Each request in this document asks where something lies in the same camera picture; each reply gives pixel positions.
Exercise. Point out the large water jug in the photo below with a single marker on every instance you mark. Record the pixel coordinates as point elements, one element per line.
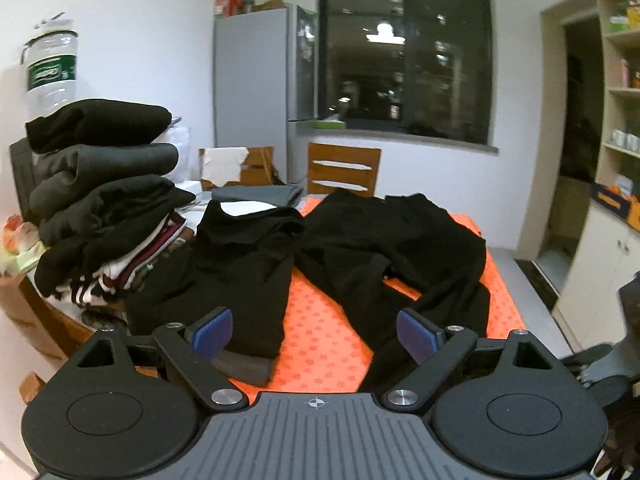
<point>50,75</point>

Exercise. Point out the grey folded cloth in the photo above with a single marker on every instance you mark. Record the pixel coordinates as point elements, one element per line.
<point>255,194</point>

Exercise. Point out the dark blue orange box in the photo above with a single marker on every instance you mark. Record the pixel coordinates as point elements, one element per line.
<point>615,205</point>

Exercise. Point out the small cardboard box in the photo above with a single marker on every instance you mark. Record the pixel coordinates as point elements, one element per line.
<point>272,5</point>

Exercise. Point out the black pants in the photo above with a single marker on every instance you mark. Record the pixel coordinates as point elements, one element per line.
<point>400,245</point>

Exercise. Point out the dark framed window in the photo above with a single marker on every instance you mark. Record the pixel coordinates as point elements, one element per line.
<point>405,60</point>

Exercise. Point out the wooden chair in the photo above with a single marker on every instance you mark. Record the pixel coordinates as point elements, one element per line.
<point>345,152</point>

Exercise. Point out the black garment grey lining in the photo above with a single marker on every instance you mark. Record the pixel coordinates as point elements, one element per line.
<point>240,270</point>

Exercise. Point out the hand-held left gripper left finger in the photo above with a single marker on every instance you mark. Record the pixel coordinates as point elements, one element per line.
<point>215,330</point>

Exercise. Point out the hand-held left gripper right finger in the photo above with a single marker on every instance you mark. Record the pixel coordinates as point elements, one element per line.
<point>417,335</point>

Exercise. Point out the grey refrigerator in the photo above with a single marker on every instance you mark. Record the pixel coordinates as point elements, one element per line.
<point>250,85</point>

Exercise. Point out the person's right hand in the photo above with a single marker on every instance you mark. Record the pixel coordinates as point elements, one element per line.
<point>622,440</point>

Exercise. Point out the green tissue box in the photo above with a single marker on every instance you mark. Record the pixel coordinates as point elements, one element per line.
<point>320,123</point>

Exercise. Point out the orange patterned table mat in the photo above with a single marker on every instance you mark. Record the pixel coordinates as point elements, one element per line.
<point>325,340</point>

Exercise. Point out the floral printed bag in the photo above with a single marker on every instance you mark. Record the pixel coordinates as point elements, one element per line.
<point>20,245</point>

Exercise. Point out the beige shelf cabinet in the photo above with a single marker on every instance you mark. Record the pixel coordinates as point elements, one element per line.
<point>615,260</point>

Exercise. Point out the stack of folded dark clothes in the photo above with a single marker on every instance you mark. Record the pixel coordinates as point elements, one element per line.
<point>145,260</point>

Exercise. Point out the dark grey folded garment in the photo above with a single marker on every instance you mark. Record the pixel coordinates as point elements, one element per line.
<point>110,165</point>

